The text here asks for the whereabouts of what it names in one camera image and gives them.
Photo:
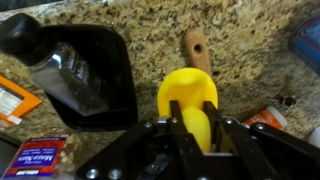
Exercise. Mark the orange packet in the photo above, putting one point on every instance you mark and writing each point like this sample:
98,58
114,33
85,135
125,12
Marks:
15,102

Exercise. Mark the blue drink can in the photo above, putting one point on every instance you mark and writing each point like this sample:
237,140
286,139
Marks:
305,42

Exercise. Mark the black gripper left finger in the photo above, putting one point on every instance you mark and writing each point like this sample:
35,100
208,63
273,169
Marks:
186,153

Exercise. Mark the black plastic tray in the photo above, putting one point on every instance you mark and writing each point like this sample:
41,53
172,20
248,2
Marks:
106,51

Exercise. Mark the orange white tube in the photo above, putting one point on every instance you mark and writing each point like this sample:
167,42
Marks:
270,116

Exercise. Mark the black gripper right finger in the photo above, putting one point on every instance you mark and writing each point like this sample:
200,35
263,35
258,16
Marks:
247,161

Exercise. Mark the black capped pepper grinder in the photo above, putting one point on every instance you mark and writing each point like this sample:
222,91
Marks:
55,66

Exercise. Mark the wooden utensil handle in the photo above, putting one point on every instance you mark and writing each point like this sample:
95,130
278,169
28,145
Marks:
197,50

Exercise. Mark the yellow rubber duck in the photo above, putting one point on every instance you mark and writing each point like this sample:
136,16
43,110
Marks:
190,87

